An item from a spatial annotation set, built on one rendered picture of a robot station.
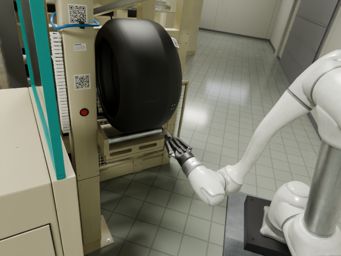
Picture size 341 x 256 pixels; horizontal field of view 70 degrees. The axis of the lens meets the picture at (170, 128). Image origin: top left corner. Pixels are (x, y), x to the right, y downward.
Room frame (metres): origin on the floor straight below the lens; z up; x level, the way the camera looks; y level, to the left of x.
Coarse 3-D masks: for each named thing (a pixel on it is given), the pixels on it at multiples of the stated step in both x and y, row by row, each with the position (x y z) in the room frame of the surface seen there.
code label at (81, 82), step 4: (76, 76) 1.05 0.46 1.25; (80, 76) 1.06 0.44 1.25; (84, 76) 1.07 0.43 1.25; (88, 76) 1.08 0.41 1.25; (76, 80) 1.05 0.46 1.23; (80, 80) 1.06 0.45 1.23; (84, 80) 1.07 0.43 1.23; (88, 80) 1.08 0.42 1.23; (76, 84) 1.05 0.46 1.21; (80, 84) 1.06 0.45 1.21; (84, 84) 1.07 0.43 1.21; (88, 84) 1.08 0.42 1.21; (76, 88) 1.05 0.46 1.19; (80, 88) 1.06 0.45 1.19; (84, 88) 1.07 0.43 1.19; (88, 88) 1.08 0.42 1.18
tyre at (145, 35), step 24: (120, 24) 1.18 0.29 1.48; (144, 24) 1.24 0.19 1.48; (96, 48) 1.35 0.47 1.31; (120, 48) 1.08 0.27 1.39; (144, 48) 1.10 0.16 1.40; (168, 48) 1.17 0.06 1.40; (96, 72) 1.39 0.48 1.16; (120, 72) 1.05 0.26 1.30; (144, 72) 1.04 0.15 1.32; (168, 72) 1.11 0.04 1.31; (120, 96) 1.04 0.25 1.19; (144, 96) 1.01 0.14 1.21; (168, 96) 1.08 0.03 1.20; (120, 120) 1.05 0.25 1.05; (144, 120) 1.04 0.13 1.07; (168, 120) 1.17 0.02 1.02
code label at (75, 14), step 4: (68, 4) 1.04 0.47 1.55; (72, 4) 1.05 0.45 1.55; (76, 4) 1.06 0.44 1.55; (68, 8) 1.04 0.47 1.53; (72, 8) 1.05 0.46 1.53; (76, 8) 1.06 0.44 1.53; (80, 8) 1.07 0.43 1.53; (84, 8) 1.08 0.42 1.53; (68, 12) 1.04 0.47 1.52; (72, 12) 1.05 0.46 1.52; (76, 12) 1.06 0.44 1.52; (80, 12) 1.07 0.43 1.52; (84, 12) 1.08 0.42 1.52; (72, 16) 1.05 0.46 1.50; (76, 16) 1.06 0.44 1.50; (80, 16) 1.07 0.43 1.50; (84, 16) 1.08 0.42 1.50; (72, 20) 1.05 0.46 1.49; (76, 20) 1.06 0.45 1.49; (80, 20) 1.07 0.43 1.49; (84, 20) 1.08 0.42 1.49
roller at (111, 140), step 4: (156, 128) 1.24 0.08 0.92; (160, 128) 1.25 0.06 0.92; (136, 132) 1.16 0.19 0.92; (140, 132) 1.17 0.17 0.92; (144, 132) 1.18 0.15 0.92; (148, 132) 1.19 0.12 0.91; (152, 132) 1.21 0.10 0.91; (156, 132) 1.22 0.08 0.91; (160, 132) 1.23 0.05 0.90; (108, 136) 1.08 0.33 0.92; (112, 136) 1.09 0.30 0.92; (116, 136) 1.09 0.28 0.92; (120, 136) 1.10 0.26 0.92; (124, 136) 1.11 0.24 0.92; (128, 136) 1.12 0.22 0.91; (132, 136) 1.13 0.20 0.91; (136, 136) 1.15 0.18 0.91; (140, 136) 1.16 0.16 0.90; (144, 136) 1.17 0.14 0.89; (148, 136) 1.20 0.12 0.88; (112, 140) 1.07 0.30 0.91; (116, 140) 1.08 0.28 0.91; (120, 140) 1.09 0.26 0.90; (124, 140) 1.11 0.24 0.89; (128, 140) 1.12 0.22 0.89
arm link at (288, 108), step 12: (288, 96) 0.74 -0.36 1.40; (276, 108) 0.75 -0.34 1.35; (288, 108) 0.72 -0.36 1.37; (300, 108) 0.71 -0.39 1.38; (264, 120) 0.75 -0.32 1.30; (276, 120) 0.73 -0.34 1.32; (288, 120) 0.72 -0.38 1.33; (264, 132) 0.74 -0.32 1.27; (276, 132) 0.73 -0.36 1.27; (252, 144) 0.77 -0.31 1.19; (264, 144) 0.75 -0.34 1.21; (252, 156) 0.78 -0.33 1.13; (228, 168) 0.84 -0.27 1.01; (240, 168) 0.82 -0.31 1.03; (228, 180) 0.79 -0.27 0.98; (240, 180) 0.80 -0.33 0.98; (228, 192) 0.78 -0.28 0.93
